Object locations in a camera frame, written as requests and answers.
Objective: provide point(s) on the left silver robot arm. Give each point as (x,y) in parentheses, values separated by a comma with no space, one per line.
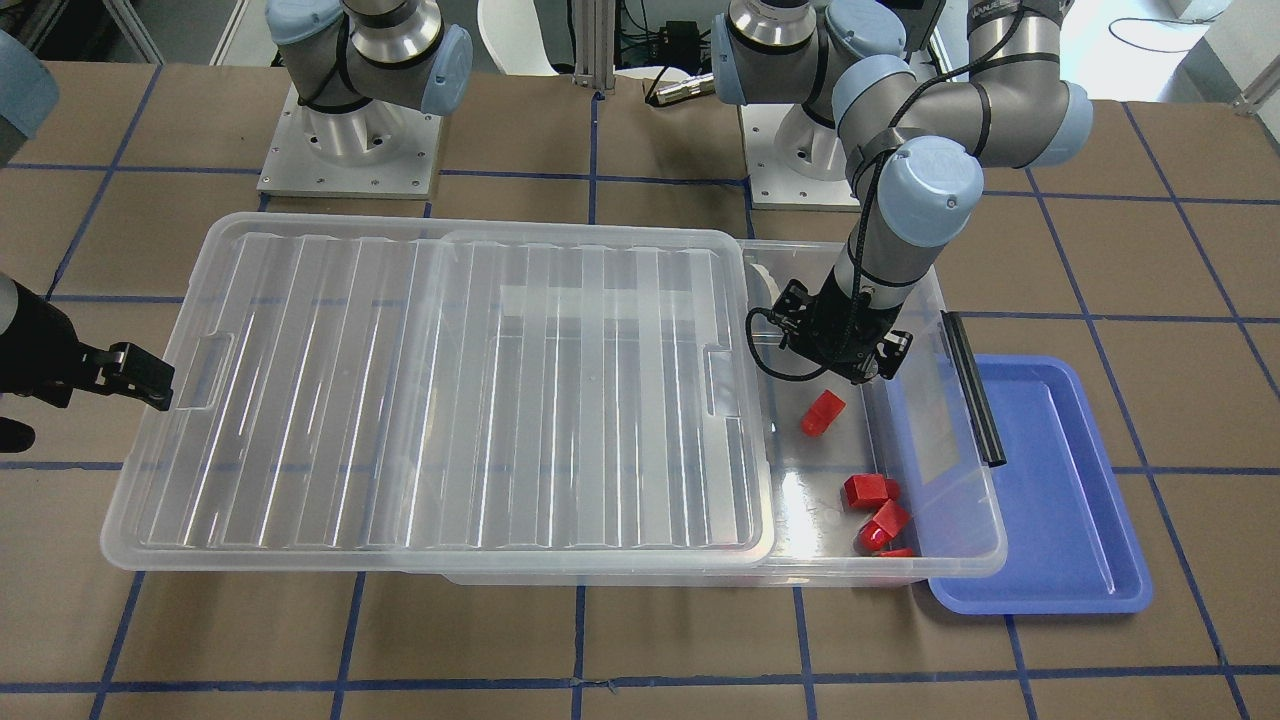
(915,151)

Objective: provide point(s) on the clear plastic storage box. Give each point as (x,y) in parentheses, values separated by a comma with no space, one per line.
(815,536)

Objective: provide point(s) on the clear plastic box lid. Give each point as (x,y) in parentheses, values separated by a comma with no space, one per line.
(451,396)

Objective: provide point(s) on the aluminium frame post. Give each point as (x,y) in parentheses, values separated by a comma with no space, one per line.
(594,39)

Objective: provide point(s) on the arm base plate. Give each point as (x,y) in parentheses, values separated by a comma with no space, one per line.
(794,162)
(381,151)

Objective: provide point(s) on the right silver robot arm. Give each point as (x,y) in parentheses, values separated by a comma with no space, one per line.
(342,57)

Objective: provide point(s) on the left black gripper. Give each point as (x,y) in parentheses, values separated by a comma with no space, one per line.
(826,325)

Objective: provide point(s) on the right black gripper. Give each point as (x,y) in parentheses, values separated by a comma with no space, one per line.
(38,355)

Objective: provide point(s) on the white chair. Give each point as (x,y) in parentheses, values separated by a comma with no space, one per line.
(511,32)

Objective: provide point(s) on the black box latch handle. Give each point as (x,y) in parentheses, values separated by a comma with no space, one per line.
(987,439)

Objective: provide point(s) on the blue plastic tray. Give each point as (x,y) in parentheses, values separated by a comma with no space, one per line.
(1071,545)

